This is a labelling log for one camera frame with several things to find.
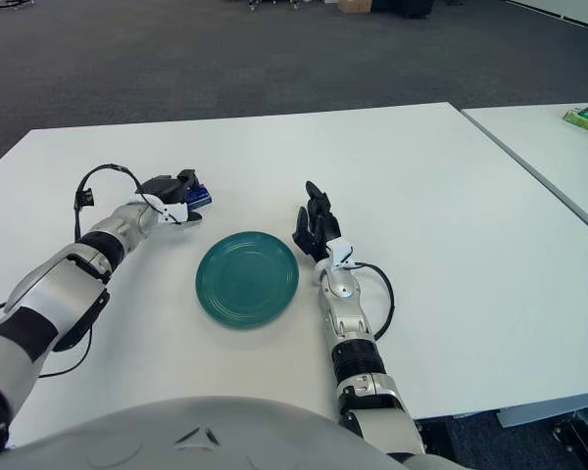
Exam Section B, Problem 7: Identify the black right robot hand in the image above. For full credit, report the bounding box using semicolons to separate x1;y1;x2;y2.
291;179;343;260

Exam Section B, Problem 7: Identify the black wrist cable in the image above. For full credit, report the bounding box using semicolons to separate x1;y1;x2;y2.
73;164;182;242
350;261;394;342

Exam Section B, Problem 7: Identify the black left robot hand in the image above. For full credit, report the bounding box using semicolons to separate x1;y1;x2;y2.
134;168;206;226

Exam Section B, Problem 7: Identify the black bin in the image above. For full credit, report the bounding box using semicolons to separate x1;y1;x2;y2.
371;0;433;22

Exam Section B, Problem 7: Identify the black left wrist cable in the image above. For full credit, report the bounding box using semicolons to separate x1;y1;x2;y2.
73;164;182;242

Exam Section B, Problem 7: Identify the black metal stand base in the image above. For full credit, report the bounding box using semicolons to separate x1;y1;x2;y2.
552;408;588;470

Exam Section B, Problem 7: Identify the blue gum pack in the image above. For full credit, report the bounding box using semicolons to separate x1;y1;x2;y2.
185;183;214;207

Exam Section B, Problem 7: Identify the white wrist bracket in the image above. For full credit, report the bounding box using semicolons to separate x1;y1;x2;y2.
325;239;357;270
157;201;190;225

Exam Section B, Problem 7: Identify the black left elbow cable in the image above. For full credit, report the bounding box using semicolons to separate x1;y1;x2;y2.
0;302;97;379

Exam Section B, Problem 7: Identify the grey table frame beam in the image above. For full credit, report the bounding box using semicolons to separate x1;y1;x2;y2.
497;395;588;431

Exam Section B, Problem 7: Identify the grey robot torso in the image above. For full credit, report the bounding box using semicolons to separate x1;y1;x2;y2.
4;395;489;470

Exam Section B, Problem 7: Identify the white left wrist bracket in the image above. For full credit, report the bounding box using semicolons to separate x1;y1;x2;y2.
157;201;190;225

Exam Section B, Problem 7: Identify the wheeled rack base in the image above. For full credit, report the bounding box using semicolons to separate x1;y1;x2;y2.
244;0;305;14

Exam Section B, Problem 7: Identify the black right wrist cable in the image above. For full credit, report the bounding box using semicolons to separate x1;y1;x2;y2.
350;261;394;342

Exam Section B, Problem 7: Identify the green round plate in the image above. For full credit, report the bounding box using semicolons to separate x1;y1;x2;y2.
194;231;301;330

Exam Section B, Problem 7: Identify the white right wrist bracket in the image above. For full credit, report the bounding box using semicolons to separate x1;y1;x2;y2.
325;239;357;270

